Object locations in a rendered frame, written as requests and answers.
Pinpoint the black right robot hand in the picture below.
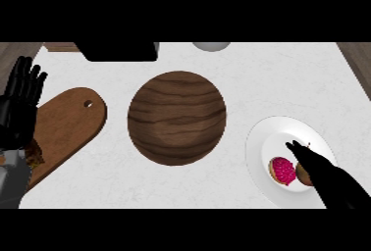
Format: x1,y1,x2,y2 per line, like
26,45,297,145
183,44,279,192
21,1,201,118
284,139,371,210

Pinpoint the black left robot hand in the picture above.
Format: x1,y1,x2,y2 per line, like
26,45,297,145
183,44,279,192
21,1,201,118
0,55,49,151

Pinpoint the white plate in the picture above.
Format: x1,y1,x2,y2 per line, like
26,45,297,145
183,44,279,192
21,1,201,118
245,115,340,210

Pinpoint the brown wooden bowl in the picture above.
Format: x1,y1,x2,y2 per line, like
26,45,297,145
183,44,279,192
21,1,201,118
125,70,227,167

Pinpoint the brown round fruit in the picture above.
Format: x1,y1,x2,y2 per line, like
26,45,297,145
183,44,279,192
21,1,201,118
294,161,316,187

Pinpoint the brown wooden cutting board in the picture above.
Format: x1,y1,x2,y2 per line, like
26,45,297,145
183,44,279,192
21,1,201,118
26,86,109,192

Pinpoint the brown food item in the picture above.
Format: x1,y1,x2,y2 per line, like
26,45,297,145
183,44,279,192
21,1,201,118
25,138,46,171

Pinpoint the black appliance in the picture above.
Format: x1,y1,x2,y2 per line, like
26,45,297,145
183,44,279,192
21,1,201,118
72,42,161,63

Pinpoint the pale grey round object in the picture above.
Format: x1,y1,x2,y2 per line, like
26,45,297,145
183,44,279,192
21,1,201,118
190,42,232,53

